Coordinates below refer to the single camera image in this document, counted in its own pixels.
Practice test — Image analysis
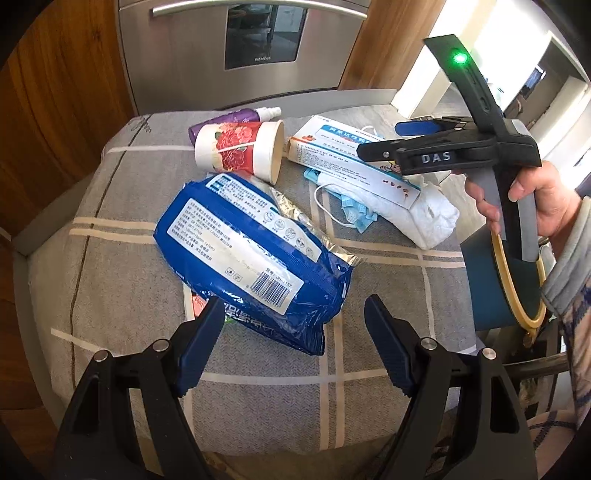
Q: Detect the pink snack wrapper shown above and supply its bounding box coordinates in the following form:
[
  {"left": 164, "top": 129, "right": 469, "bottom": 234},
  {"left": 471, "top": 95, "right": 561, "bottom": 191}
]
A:
[{"left": 190, "top": 292, "right": 208, "bottom": 319}]

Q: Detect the left wooden cabinet door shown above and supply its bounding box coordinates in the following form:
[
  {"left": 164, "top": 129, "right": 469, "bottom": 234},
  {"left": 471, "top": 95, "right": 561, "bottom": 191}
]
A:
[{"left": 0, "top": 0, "right": 136, "bottom": 241}]

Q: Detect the purple spray bottle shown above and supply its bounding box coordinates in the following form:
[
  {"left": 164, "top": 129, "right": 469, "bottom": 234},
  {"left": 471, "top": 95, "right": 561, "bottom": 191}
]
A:
[{"left": 188, "top": 107, "right": 283, "bottom": 145}]

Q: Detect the wooden cabinet door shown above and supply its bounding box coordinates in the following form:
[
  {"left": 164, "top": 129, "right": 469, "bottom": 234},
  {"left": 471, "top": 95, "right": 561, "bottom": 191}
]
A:
[
  {"left": 339, "top": 0, "right": 446, "bottom": 90},
  {"left": 0, "top": 0, "right": 136, "bottom": 241}
]

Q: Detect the red floral paper cup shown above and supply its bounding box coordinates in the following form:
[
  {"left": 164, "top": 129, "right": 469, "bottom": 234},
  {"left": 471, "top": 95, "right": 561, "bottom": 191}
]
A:
[{"left": 193, "top": 120, "right": 286, "bottom": 185}]

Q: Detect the stainless steel oven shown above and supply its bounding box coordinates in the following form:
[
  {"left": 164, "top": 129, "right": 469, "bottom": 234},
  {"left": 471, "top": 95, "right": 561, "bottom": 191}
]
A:
[{"left": 117, "top": 1, "right": 366, "bottom": 114}]

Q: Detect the grey plaid cushion stool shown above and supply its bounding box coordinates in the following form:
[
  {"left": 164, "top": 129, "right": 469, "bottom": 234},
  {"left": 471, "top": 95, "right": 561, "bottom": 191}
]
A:
[{"left": 29, "top": 107, "right": 477, "bottom": 479}]

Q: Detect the right wooden cabinet door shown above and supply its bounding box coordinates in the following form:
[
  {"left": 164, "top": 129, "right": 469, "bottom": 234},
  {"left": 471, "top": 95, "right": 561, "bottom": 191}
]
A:
[{"left": 339, "top": 0, "right": 446, "bottom": 90}]

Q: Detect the metal chair leg rail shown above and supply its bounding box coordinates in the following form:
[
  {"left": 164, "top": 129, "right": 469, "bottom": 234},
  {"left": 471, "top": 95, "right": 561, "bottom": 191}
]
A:
[{"left": 504, "top": 352, "right": 569, "bottom": 380}]

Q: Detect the person's right hand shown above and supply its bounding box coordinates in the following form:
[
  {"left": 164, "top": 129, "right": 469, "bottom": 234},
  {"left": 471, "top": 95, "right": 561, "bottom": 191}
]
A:
[{"left": 464, "top": 160, "right": 583, "bottom": 241}]

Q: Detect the white tissue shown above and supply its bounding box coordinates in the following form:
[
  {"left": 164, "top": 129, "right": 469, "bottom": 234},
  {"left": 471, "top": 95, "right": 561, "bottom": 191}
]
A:
[{"left": 327, "top": 175, "right": 460, "bottom": 250}]

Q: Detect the lower oven handle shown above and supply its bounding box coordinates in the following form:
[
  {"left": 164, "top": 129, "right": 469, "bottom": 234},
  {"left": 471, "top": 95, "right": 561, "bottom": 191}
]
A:
[{"left": 150, "top": 1, "right": 368, "bottom": 20}]

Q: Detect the white medicine box cartoon boy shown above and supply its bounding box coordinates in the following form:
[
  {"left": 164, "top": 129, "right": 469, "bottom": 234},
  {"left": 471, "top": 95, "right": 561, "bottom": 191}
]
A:
[{"left": 287, "top": 115, "right": 421, "bottom": 209}]

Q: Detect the teal trash bin yellow rim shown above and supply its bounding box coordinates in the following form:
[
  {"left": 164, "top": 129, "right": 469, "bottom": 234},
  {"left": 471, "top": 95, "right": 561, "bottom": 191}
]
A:
[{"left": 461, "top": 227, "right": 547, "bottom": 335}]

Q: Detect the blue wet wipes pack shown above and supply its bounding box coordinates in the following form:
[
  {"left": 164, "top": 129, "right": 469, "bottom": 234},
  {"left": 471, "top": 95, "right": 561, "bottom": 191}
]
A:
[{"left": 153, "top": 173, "right": 360, "bottom": 356}]

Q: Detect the person's right forearm sleeve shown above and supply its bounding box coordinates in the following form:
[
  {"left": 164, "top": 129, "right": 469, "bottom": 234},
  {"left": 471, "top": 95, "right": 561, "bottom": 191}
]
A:
[{"left": 526, "top": 195, "right": 591, "bottom": 462}]

